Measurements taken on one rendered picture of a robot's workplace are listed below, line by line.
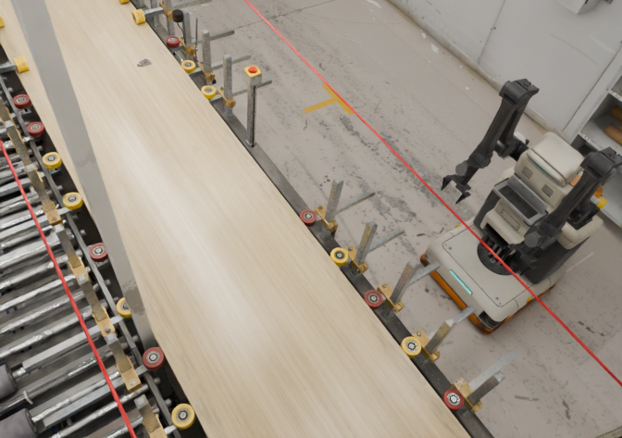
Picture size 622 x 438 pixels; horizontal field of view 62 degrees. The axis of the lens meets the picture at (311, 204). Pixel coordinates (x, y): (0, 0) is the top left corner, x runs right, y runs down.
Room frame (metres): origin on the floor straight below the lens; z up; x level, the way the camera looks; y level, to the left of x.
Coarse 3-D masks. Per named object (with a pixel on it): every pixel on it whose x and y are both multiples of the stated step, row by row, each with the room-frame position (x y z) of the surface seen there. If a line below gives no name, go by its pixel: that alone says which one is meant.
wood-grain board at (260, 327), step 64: (0, 0) 2.64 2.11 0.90; (64, 0) 2.76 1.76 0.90; (128, 64) 2.27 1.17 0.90; (128, 128) 1.79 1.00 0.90; (192, 128) 1.87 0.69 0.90; (128, 192) 1.39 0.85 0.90; (192, 192) 1.46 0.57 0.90; (256, 192) 1.53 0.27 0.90; (128, 256) 1.06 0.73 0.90; (192, 256) 1.12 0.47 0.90; (256, 256) 1.18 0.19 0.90; (320, 256) 1.24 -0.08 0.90; (192, 320) 0.83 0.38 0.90; (256, 320) 0.88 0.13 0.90; (320, 320) 0.93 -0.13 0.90; (192, 384) 0.58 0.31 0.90; (256, 384) 0.63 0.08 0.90; (320, 384) 0.67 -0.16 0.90; (384, 384) 0.72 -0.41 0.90
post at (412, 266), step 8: (408, 264) 1.11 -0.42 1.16; (416, 264) 1.11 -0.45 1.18; (408, 272) 1.10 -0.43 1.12; (400, 280) 1.11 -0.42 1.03; (408, 280) 1.10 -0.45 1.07; (400, 288) 1.10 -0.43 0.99; (392, 296) 1.11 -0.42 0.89; (400, 296) 1.10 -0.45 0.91; (384, 312) 1.11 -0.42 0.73; (392, 312) 1.11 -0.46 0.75
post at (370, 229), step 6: (372, 222) 1.30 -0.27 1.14; (366, 228) 1.29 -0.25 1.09; (372, 228) 1.28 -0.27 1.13; (366, 234) 1.29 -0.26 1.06; (372, 234) 1.29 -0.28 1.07; (366, 240) 1.28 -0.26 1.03; (360, 246) 1.29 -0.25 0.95; (366, 246) 1.28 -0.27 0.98; (360, 252) 1.28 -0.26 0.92; (366, 252) 1.29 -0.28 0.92; (360, 258) 1.27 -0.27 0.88; (354, 270) 1.28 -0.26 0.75
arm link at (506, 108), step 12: (504, 84) 1.74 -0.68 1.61; (504, 96) 1.73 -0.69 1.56; (528, 96) 1.68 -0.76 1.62; (504, 108) 1.70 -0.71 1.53; (516, 108) 1.67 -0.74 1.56; (492, 120) 1.72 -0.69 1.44; (504, 120) 1.69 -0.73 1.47; (492, 132) 1.70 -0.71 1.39; (480, 144) 1.72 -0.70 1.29; (492, 144) 1.70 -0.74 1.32; (480, 156) 1.70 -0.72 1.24
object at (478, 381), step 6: (510, 354) 0.97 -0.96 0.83; (516, 354) 0.98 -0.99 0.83; (498, 360) 0.93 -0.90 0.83; (504, 360) 0.94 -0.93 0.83; (492, 366) 0.90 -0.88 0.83; (498, 366) 0.91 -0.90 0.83; (486, 372) 0.87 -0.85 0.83; (492, 372) 0.88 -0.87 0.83; (480, 378) 0.84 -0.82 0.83; (486, 378) 0.85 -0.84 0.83; (468, 384) 0.81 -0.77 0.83; (474, 384) 0.81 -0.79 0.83
